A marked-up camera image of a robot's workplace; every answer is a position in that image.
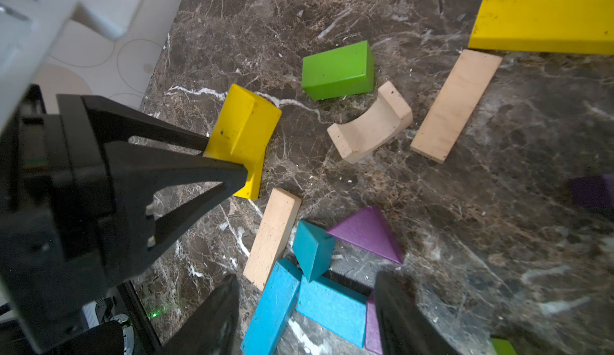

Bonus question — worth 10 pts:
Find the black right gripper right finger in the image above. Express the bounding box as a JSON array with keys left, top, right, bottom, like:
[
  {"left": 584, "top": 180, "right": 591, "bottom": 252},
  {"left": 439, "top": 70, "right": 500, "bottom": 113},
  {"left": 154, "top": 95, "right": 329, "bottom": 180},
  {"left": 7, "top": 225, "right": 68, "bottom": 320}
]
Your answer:
[{"left": 374, "top": 271, "right": 458, "bottom": 355}]

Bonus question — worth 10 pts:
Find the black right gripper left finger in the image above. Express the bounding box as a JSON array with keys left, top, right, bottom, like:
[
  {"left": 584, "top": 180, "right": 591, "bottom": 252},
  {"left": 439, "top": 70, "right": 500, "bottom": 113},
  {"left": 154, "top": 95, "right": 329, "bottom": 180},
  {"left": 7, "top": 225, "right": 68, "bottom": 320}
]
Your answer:
[{"left": 160, "top": 274, "right": 240, "bottom": 354}]

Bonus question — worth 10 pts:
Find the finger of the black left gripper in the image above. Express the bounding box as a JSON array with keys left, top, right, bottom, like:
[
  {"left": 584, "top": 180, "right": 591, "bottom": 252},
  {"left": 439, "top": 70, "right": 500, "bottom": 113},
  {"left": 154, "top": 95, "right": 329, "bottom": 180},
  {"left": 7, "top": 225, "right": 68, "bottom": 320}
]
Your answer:
[{"left": 57, "top": 94, "right": 209, "bottom": 151}]

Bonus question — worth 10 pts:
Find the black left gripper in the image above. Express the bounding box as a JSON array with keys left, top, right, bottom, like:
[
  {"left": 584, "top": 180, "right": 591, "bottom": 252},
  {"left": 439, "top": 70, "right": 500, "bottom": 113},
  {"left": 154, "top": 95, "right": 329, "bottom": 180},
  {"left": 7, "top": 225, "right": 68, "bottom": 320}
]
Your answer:
[{"left": 1, "top": 86, "right": 247, "bottom": 353}]

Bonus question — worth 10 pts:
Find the yellow block short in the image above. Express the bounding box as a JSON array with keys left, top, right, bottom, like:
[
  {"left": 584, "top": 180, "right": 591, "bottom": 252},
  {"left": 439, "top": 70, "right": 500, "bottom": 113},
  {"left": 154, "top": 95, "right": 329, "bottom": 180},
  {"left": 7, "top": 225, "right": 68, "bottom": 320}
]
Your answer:
[{"left": 204, "top": 84, "right": 281, "bottom": 200}]

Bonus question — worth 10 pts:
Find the long yellow block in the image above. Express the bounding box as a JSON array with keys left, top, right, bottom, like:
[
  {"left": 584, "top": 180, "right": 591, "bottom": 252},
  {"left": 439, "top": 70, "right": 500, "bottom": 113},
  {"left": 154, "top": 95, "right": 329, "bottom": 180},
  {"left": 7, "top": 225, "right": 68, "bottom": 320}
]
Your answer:
[{"left": 468, "top": 0, "right": 613, "bottom": 55}]

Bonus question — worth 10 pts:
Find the purple cube block near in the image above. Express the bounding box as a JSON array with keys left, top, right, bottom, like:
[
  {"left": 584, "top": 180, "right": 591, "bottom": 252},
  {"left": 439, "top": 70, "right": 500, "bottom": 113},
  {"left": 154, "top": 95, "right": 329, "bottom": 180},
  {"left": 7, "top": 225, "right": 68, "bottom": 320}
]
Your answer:
[{"left": 365, "top": 293, "right": 383, "bottom": 355}]

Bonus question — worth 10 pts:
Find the teal block right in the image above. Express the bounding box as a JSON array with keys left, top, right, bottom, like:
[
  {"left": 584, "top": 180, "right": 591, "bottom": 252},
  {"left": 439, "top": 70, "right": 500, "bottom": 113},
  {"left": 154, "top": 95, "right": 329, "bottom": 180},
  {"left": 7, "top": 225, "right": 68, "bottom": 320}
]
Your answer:
[{"left": 296, "top": 276, "right": 368, "bottom": 348}]

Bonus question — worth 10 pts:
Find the long teal block front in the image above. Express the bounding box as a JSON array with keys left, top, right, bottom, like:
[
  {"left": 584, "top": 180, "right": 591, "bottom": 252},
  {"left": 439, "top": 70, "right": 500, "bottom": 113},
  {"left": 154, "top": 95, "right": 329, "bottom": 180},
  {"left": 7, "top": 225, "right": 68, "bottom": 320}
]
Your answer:
[{"left": 241, "top": 258, "right": 302, "bottom": 354}]

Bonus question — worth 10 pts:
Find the green block front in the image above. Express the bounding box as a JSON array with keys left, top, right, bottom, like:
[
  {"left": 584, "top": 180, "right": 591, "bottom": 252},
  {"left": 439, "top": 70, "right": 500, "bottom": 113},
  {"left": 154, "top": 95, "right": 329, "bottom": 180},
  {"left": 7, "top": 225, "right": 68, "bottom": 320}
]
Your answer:
[{"left": 491, "top": 337, "right": 517, "bottom": 355}]

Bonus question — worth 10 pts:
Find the purple triangle block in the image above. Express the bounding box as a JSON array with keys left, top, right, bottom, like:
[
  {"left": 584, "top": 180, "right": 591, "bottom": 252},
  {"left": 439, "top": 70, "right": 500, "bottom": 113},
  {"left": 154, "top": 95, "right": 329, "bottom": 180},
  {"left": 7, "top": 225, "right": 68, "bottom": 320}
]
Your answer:
[{"left": 327, "top": 206, "right": 404, "bottom": 265}]

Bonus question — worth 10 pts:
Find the long natural wood block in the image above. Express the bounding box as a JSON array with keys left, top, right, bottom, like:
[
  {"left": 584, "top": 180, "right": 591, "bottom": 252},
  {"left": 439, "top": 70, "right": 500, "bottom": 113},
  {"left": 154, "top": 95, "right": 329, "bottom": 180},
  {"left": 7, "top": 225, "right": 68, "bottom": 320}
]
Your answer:
[{"left": 243, "top": 188, "right": 302, "bottom": 291}]

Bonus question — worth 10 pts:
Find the teal block left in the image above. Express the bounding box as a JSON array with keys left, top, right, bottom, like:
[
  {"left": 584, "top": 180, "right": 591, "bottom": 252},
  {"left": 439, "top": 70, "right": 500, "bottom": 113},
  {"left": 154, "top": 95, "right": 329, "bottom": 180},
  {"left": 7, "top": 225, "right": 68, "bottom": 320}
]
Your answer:
[{"left": 293, "top": 220, "right": 337, "bottom": 281}]

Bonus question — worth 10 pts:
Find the natural wood arch block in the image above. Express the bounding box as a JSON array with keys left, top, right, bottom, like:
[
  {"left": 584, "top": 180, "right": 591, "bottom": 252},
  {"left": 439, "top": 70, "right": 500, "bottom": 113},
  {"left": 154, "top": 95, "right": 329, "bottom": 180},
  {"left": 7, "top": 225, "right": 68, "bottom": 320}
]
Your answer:
[{"left": 327, "top": 81, "right": 413, "bottom": 164}]

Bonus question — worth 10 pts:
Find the green rectangular block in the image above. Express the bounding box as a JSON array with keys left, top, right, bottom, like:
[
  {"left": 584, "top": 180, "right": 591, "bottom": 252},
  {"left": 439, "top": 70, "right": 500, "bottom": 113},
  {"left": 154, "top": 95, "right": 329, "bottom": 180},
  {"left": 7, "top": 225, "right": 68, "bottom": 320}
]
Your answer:
[{"left": 302, "top": 41, "right": 375, "bottom": 101}]

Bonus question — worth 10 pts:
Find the small purple block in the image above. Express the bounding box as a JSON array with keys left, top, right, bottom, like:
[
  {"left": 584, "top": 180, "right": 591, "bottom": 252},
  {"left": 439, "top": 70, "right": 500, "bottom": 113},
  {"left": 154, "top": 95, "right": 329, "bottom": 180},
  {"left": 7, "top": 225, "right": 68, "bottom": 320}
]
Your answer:
[{"left": 569, "top": 174, "right": 613, "bottom": 209}]

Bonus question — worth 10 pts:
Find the natural wood rectangular block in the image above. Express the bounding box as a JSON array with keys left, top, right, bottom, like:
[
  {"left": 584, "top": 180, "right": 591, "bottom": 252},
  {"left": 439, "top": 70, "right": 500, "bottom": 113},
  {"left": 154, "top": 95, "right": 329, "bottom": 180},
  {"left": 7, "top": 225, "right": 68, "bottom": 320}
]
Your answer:
[{"left": 410, "top": 50, "right": 502, "bottom": 163}]

